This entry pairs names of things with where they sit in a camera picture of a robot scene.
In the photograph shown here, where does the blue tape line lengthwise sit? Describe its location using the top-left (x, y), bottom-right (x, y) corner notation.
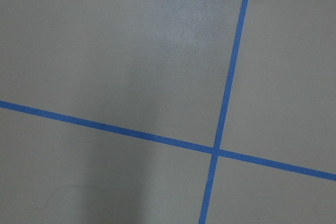
top-left (198, 0), bottom-right (249, 224)

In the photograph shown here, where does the blue tape line crosswise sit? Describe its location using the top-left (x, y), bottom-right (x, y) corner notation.
top-left (1, 101), bottom-right (335, 181)

